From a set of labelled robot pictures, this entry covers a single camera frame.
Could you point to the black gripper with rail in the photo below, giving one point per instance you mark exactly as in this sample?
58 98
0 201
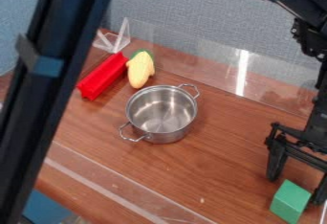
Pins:
284 143

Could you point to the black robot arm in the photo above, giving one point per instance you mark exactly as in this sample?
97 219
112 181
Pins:
52 51

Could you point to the clear acrylic barrier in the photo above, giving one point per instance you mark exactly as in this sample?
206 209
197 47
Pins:
116 187
272 81

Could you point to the metal pot with handles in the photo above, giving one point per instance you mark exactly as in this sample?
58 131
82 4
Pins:
160 112

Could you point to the clear acrylic back barrier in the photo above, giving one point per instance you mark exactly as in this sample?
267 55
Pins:
272 81

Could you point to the red block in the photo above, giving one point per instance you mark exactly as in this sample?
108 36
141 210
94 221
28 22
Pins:
100 78

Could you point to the clear acrylic front barrier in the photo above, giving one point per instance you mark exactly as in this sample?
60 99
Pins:
116 187

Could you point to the clear acrylic corner bracket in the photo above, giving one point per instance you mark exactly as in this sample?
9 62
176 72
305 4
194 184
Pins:
112 43

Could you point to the green block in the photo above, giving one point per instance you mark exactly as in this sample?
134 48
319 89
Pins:
289 202

